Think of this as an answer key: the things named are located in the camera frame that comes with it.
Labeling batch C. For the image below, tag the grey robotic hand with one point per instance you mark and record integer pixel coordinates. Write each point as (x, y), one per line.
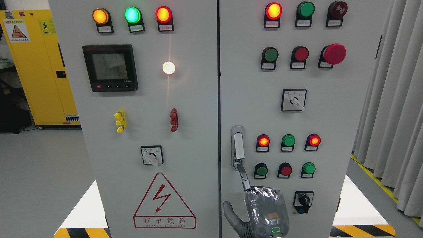
(268, 217)

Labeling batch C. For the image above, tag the silver door handle lever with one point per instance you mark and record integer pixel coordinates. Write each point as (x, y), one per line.
(239, 146)

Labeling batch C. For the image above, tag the right grey cabinet door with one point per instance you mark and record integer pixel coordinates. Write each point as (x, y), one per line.
(251, 97)

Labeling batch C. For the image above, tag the grey cabinet door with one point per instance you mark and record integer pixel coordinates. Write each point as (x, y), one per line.
(191, 152)
(251, 97)

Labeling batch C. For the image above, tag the left grey cabinet door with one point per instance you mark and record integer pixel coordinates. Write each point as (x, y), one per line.
(191, 152)

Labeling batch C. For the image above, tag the red-orange indicator light left door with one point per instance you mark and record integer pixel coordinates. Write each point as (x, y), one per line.
(164, 18)

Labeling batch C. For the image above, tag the green push button lower left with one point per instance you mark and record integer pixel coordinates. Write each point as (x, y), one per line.
(260, 171)

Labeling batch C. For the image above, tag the green push button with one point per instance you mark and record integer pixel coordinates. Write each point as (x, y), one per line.
(308, 170)
(269, 58)
(260, 171)

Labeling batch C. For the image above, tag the red push button lower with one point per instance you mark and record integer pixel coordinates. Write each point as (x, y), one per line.
(284, 171)

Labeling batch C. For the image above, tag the red push button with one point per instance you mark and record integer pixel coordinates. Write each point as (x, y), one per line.
(299, 56)
(284, 171)

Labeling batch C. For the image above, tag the green push button lower right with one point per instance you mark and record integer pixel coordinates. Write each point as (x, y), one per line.
(308, 170)

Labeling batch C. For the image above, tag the red lit indicator left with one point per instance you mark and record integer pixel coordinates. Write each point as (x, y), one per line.
(262, 143)

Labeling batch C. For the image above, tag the red lit indicator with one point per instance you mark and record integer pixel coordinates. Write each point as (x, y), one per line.
(262, 143)
(272, 15)
(312, 142)

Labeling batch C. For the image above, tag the green indicator middle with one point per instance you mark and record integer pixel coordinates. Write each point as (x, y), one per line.
(287, 143)

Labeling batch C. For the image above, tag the red electric danger sign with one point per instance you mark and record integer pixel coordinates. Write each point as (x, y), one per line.
(163, 207)

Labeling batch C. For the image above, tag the red test terminal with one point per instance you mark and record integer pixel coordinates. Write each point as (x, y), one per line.
(174, 119)

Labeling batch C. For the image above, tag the grey curtain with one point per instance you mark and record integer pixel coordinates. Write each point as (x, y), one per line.
(390, 135)

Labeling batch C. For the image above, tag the green push button upper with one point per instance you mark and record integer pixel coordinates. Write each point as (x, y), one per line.
(269, 58)

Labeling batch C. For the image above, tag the red push button upper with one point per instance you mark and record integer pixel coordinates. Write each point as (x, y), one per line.
(299, 56)

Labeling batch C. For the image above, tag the red emergency stop mushroom button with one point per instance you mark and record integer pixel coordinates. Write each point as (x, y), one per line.
(331, 55)

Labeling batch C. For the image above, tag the yellow test terminal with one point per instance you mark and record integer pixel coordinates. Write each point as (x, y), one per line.
(120, 120)

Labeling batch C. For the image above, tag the white lit indicator light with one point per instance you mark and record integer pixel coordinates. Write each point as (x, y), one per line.
(169, 67)

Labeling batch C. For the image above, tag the red lit indicator top right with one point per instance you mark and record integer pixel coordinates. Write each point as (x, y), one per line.
(272, 15)

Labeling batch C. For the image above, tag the green indicator top right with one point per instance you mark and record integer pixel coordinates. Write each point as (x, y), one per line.
(304, 13)

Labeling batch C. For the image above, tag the black digital power meter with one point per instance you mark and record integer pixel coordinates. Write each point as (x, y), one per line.
(111, 68)

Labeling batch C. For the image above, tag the dark red buzzer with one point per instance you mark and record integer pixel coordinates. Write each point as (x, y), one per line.
(336, 11)

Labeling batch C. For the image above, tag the green lit indicator light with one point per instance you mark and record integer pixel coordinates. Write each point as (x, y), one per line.
(134, 19)

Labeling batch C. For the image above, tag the orange indicator light top left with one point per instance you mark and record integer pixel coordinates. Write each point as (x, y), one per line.
(103, 20)

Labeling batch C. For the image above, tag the yellow safety cabinet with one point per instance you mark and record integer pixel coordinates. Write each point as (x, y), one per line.
(33, 42)

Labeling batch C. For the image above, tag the black key switch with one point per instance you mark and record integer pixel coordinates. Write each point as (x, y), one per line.
(303, 201)

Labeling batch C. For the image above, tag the silver handle lock base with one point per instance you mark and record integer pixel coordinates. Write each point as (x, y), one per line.
(234, 130)

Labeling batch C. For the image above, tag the upper right selector switch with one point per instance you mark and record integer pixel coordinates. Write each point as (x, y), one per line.
(293, 100)

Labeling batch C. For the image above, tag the left door selector switch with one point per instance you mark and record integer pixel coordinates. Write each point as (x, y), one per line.
(152, 155)

